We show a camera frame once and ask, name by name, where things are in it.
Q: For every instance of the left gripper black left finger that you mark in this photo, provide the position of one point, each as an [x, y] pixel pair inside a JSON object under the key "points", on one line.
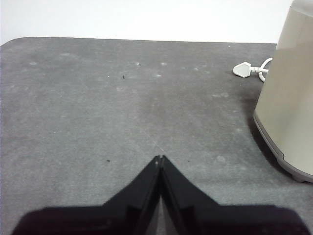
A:
{"points": [[102, 220]]}

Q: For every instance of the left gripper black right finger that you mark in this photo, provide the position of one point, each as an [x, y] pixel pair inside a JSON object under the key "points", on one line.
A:
{"points": [[220, 220]]}

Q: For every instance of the cream two-slot toaster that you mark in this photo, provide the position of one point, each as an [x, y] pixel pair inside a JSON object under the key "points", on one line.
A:
{"points": [[288, 98]]}

